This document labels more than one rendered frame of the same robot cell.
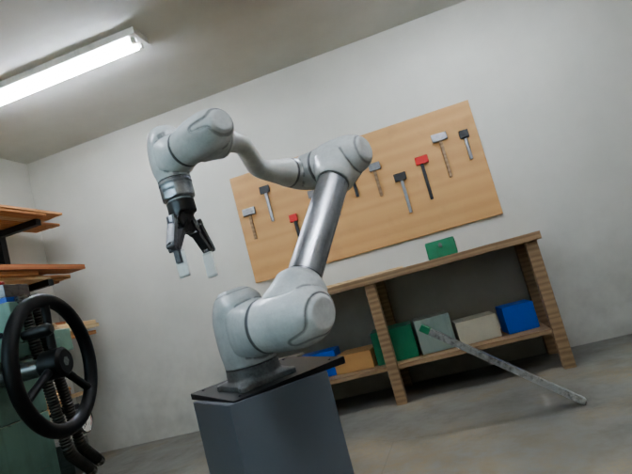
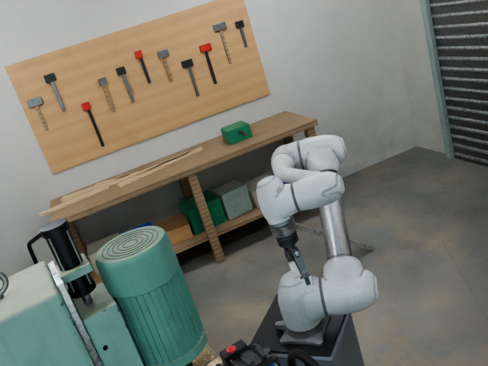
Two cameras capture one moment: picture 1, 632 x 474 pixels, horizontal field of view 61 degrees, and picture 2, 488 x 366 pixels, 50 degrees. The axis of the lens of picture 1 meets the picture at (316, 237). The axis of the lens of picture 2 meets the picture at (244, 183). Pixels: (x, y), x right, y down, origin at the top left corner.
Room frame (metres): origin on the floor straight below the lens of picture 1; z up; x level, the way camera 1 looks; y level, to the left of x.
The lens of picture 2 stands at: (-0.03, 1.16, 1.96)
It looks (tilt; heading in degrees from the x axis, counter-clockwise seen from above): 19 degrees down; 333
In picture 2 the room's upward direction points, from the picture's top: 17 degrees counter-clockwise
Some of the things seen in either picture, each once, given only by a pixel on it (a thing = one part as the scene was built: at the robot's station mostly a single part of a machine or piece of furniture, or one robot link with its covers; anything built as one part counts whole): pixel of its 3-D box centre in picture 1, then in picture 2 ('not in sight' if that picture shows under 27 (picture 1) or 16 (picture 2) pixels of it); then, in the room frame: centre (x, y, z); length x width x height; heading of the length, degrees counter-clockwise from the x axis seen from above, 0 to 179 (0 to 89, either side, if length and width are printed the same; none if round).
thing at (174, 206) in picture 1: (183, 216); (289, 244); (1.42, 0.33, 1.10); 0.08 x 0.07 x 0.09; 162
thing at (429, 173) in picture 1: (357, 195); (149, 80); (4.17, -0.40, 1.50); 2.00 x 0.04 x 0.90; 78
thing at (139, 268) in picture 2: not in sight; (152, 298); (1.11, 0.91, 1.35); 0.18 x 0.18 x 0.31
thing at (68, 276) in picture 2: not in sight; (66, 259); (1.12, 1.05, 1.54); 0.08 x 0.08 x 0.17; 86
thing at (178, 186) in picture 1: (177, 191); (282, 226); (1.42, 0.33, 1.18); 0.09 x 0.09 x 0.06
